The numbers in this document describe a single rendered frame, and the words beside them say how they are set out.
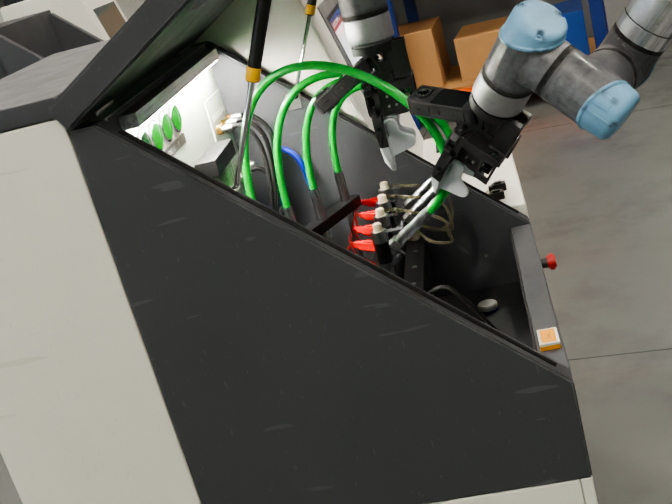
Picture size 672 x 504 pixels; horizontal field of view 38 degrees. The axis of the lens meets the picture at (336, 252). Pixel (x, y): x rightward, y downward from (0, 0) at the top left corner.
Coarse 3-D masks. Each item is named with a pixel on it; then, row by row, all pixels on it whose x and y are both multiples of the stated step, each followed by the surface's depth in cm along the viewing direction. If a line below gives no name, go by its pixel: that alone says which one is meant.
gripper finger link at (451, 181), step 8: (456, 160) 142; (448, 168) 143; (456, 168) 143; (448, 176) 144; (456, 176) 143; (432, 184) 147; (440, 184) 146; (448, 184) 145; (456, 184) 144; (464, 184) 144; (456, 192) 145; (464, 192) 144
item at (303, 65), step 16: (288, 64) 153; (304, 64) 151; (320, 64) 150; (336, 64) 149; (272, 80) 155; (368, 80) 147; (256, 96) 158; (400, 96) 146; (432, 128) 146; (432, 208) 151
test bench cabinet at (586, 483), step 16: (576, 480) 142; (592, 480) 141; (480, 496) 144; (496, 496) 144; (512, 496) 143; (528, 496) 143; (544, 496) 143; (560, 496) 143; (576, 496) 142; (592, 496) 142
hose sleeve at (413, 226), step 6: (426, 210) 152; (420, 216) 153; (426, 216) 152; (414, 222) 154; (420, 222) 153; (408, 228) 154; (414, 228) 154; (402, 234) 155; (408, 234) 155; (396, 240) 157; (402, 240) 156
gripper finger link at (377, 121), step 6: (372, 102) 157; (372, 108) 156; (372, 114) 156; (378, 114) 156; (372, 120) 156; (378, 120) 156; (378, 126) 156; (378, 132) 157; (384, 132) 158; (378, 138) 158; (384, 138) 158; (384, 144) 159
